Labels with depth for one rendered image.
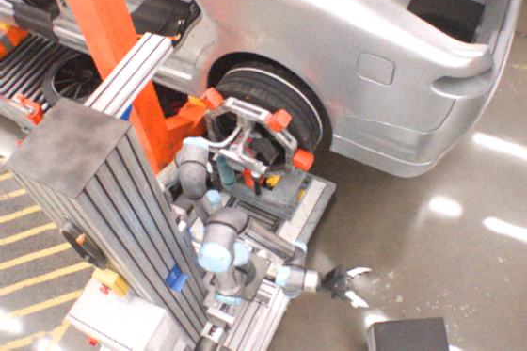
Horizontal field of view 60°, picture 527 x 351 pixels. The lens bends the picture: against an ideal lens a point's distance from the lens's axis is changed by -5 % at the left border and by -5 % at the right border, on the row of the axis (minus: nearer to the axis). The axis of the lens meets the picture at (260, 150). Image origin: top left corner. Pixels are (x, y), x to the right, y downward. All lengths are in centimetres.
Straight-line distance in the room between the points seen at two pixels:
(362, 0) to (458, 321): 206
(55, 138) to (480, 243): 284
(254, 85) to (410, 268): 161
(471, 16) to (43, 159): 288
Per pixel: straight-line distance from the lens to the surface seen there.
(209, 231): 169
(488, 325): 329
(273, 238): 186
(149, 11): 367
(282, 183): 320
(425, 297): 322
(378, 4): 206
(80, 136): 128
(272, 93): 242
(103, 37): 209
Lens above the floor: 296
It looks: 55 degrees down
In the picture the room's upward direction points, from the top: 5 degrees counter-clockwise
